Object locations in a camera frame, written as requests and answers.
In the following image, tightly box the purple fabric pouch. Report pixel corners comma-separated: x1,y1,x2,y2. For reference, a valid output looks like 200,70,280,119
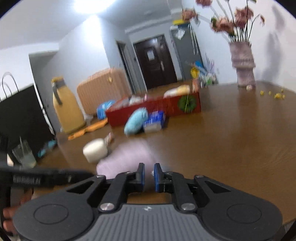
96,139,156,179

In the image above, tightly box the blue tissue packet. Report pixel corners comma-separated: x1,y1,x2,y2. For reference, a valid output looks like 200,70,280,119
143,111,166,133

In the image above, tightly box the yellow white plush sheep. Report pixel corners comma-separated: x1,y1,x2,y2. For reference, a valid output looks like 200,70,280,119
164,85,190,98

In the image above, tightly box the pink satin scrunchie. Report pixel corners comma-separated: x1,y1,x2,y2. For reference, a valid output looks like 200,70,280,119
128,94,151,106

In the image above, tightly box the person's left hand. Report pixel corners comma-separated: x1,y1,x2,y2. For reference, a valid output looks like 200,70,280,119
3,189,34,235

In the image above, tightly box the clear drinking glass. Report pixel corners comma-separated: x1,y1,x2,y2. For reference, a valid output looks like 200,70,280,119
12,137,37,168

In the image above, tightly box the white foam cylinder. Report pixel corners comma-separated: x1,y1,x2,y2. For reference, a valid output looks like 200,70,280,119
83,138,108,163

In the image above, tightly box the brown scouring sponge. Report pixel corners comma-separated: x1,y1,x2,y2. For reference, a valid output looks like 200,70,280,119
104,133,114,146

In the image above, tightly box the light blue plush toy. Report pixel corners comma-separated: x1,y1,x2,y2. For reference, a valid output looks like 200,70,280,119
124,108,149,136

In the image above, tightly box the black paper shopping bag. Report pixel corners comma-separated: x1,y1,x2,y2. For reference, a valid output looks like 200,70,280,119
1,85,55,162

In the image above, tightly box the blue wet wipes pack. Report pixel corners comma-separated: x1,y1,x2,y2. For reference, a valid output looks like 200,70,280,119
96,100,115,120

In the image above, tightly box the red cardboard box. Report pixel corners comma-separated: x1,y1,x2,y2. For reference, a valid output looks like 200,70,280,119
106,79,201,128

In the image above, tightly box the yellow thermos jug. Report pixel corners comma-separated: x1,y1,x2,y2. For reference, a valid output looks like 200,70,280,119
51,77,86,134

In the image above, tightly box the pink ribbed suitcase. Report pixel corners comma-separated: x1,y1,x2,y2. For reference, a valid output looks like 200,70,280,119
77,68,132,115

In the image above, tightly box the dark entrance door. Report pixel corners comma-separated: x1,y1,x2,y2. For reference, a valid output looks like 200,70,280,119
133,35,177,89

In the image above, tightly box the cluttered storage rack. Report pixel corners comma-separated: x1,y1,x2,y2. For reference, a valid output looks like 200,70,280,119
185,55,218,88

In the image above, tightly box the fallen dried petal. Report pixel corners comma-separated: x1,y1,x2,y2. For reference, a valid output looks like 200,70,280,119
246,85,253,91

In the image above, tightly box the grey refrigerator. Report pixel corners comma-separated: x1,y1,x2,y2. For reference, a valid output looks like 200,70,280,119
170,23,204,80

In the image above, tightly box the pink textured vase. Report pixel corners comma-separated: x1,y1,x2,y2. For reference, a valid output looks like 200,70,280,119
229,42,256,87

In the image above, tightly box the yellow box on refrigerator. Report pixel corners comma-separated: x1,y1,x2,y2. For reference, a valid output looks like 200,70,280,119
173,19,189,25

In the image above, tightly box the orange strap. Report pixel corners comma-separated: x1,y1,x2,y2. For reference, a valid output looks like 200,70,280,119
67,117,109,141

